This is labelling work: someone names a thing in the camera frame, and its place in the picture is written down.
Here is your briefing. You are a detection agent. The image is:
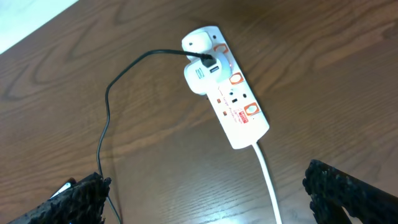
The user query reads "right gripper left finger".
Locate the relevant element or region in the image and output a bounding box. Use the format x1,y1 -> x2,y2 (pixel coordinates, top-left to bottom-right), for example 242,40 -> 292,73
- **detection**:
10,172 -> 111,224

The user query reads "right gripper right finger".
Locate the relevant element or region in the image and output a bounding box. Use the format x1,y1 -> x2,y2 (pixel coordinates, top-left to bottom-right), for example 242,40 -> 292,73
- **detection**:
302,159 -> 397,223

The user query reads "blue screen Galaxy smartphone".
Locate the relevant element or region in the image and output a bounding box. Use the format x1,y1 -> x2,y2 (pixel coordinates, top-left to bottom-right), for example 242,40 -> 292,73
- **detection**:
50,177 -> 76,198

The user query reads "black USB charging cable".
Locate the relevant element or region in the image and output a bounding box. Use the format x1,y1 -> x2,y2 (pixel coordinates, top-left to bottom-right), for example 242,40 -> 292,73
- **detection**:
95,49 -> 218,224

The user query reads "white charger plug adapter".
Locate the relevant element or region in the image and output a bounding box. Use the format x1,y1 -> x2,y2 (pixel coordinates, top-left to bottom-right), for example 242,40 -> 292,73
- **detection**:
184,52 -> 232,95

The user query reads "white blank socket plug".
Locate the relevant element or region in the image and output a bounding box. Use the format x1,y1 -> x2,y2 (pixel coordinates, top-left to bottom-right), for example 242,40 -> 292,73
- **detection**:
182,32 -> 213,53

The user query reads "white power strip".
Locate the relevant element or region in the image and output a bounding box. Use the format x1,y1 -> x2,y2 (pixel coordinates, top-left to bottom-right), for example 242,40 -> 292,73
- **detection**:
186,26 -> 269,151

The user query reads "white power strip cord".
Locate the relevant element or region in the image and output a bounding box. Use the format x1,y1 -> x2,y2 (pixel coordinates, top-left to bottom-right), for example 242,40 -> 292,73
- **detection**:
251,142 -> 283,224

